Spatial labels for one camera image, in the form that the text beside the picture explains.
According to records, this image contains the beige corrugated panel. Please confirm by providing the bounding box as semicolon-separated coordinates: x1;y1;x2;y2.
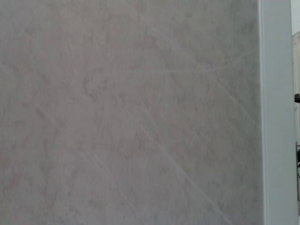
292;32;300;94

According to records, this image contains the black background stand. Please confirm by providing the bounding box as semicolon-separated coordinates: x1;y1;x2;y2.
295;143;300;201

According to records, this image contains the white vertical partition post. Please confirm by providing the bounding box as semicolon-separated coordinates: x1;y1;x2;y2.
258;0;300;225

